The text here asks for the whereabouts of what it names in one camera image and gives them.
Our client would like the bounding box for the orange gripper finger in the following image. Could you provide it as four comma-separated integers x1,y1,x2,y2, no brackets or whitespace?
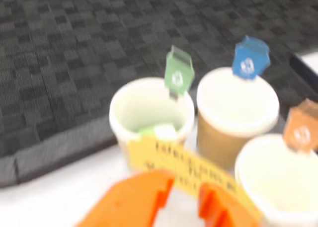
197,181,262,227
74,169,175,227

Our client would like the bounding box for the green paper ball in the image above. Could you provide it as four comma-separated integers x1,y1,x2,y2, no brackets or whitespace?
135,122,176,139

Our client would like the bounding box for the yellow handwritten welcome sign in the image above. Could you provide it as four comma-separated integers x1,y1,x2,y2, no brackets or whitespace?
127,136,264,221

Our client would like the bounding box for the paper cup with orange tag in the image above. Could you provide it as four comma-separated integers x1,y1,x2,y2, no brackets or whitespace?
234,133,318,227

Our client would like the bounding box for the paper cup with blue tag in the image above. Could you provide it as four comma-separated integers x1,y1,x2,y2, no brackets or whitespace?
196,67,280,168

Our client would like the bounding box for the paper cup with green tag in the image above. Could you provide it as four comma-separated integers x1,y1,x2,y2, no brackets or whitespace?
108,77,195,164

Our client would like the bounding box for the orange recycling bin tag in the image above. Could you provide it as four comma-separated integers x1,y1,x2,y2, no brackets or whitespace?
283,98,318,153

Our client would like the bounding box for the green recycling bin tag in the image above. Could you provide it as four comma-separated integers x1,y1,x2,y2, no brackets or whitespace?
163,45,195,101

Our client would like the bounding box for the blue recycling bin tag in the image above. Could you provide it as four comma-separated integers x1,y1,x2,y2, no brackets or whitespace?
232,35,271,84

